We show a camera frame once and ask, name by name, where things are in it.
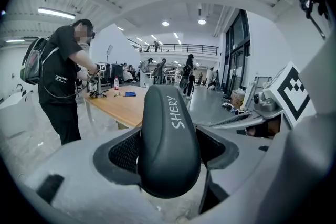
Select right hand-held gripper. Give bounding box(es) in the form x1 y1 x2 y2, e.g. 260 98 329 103
209 60 317 130

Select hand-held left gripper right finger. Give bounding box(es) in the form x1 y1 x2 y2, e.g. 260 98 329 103
194 125 279 224

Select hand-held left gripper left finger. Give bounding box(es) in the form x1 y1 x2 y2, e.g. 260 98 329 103
25 127 169 224

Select black pouch with white lettering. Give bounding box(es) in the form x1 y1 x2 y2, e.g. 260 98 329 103
136 84 202 199

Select person's right hand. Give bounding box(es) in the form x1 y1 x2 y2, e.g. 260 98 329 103
245 116 282 139

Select cardboard box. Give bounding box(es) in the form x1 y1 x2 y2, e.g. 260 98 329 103
230 89 246 110

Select black framed glass doors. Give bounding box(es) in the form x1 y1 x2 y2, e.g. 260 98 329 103
224 8 251 99

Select person's white shirt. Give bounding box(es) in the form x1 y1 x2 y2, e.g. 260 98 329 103
262 31 336 224

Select black balcony railing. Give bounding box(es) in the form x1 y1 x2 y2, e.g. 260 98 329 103
127 38 219 56

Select white counter with faucet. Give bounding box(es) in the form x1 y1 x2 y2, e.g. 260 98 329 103
0 83 35 138

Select long ceiling light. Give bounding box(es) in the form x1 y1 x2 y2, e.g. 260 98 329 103
37 7 76 20

